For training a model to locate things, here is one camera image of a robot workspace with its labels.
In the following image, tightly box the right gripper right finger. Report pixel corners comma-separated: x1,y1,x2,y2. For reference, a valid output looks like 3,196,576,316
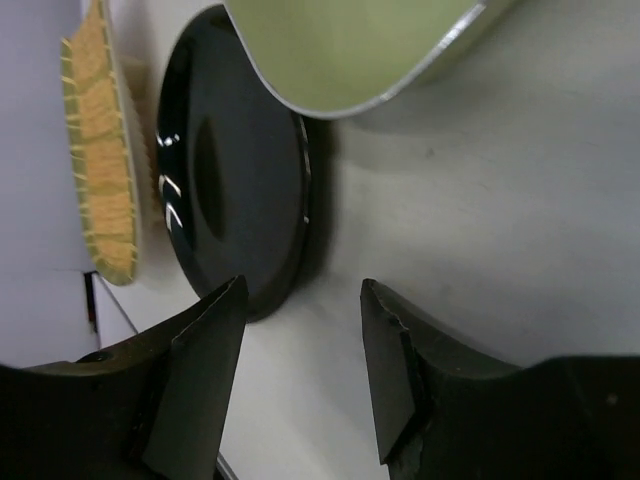
360,279,429,465

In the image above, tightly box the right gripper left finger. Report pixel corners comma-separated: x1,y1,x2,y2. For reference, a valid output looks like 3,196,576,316
142,276,248,479

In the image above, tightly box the dark gold-patterned round plate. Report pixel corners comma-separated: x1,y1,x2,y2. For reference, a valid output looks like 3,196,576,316
155,5,311,322

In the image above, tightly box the green square plate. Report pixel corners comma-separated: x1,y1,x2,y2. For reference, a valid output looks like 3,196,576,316
223,0,514,120

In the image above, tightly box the rectangular bamboo tray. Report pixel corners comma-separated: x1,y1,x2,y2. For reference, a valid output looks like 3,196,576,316
60,1,141,286

